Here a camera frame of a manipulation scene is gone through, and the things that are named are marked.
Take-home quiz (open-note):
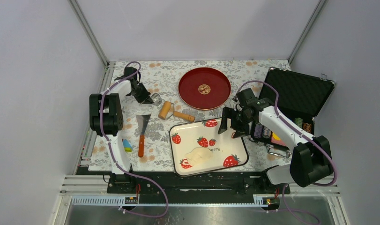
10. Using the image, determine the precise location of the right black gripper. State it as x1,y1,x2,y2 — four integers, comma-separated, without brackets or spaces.
217,106,254,139

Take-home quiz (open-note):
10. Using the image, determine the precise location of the metal round cookie cutter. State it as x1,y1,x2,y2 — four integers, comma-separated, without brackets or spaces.
150,93,162,105

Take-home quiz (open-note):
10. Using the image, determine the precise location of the wooden roller with handle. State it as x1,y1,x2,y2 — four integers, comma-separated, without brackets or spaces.
158,101,195,122

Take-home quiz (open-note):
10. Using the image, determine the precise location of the strawberry pattern rectangular tray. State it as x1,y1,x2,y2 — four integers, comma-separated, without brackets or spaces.
169,118,249,177

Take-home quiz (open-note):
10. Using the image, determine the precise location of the white dough piece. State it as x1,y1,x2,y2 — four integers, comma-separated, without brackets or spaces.
185,147,213,166

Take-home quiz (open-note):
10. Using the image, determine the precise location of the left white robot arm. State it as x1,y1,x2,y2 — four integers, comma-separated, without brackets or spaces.
89,67,154,193

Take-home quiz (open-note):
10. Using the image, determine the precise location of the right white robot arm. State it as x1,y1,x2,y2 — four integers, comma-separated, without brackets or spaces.
218,88,338,193

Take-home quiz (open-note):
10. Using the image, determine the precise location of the floral tablecloth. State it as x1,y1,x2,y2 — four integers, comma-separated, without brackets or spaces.
88,60,291,172

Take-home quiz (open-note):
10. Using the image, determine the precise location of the red round lacquer tray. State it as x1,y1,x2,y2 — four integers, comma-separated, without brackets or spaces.
178,67,231,110

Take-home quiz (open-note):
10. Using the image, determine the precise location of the yellow poker chip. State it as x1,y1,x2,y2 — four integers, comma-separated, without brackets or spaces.
272,133,281,140

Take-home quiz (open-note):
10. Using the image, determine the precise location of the colourful toy brick block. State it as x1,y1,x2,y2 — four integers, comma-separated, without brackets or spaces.
122,139,133,152

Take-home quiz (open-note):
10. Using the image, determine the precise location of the black poker chip case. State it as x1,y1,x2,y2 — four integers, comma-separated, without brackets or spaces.
249,67,335,150

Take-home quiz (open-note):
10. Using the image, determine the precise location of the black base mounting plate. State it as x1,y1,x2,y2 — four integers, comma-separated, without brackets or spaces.
107,172,290,204

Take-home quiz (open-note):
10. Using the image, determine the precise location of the metal scraper orange handle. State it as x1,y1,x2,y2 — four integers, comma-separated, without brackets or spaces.
136,114,151,158

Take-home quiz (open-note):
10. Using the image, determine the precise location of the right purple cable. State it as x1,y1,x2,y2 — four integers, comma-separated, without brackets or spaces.
234,80,338,225

